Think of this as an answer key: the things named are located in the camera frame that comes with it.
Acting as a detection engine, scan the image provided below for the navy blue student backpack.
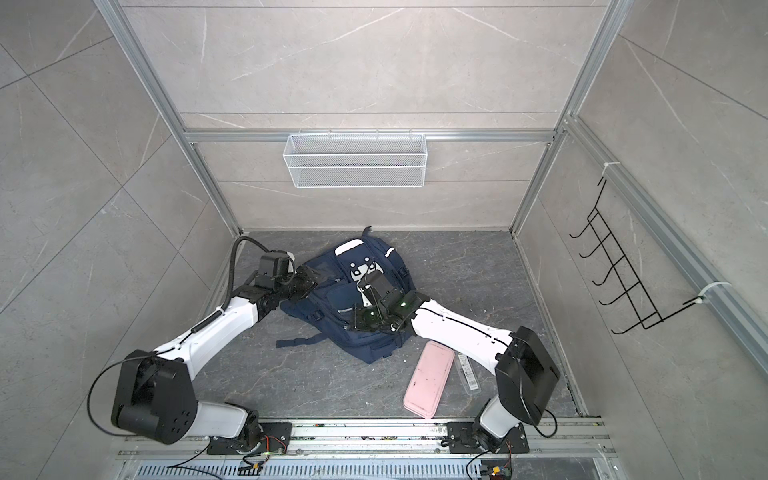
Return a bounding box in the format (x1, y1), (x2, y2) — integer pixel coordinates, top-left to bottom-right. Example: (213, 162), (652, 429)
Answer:
(275, 230), (415, 364)

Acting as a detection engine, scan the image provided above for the pink pencil case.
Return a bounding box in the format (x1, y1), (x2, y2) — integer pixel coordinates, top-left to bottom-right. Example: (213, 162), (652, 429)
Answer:
(403, 341), (455, 419)

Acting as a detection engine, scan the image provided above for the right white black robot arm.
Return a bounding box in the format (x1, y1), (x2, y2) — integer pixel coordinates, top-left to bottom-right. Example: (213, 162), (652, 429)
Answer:
(352, 271), (561, 452)

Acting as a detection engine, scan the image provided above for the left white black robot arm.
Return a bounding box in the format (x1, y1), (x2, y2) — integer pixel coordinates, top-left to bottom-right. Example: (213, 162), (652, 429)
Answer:
(96, 235), (322, 452)

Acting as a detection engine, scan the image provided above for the clear plastic ruler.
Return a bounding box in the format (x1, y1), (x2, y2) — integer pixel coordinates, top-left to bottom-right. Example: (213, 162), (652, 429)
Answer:
(455, 353), (480, 395)

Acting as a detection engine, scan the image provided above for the white wire mesh basket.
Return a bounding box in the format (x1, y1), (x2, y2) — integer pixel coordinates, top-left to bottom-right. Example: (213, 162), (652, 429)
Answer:
(283, 133), (428, 189)

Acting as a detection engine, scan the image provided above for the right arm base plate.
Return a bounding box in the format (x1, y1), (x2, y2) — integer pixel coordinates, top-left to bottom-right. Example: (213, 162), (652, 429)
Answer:
(441, 421), (530, 454)

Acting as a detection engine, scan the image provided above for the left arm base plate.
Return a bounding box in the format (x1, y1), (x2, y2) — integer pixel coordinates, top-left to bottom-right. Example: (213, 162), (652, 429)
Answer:
(206, 421), (293, 456)

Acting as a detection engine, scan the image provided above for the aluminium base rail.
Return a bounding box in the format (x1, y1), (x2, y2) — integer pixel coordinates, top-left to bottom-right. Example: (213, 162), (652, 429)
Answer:
(108, 417), (626, 479)

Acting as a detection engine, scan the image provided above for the black wire hook rack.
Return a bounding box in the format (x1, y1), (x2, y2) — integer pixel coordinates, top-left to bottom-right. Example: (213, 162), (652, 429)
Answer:
(568, 177), (706, 336)

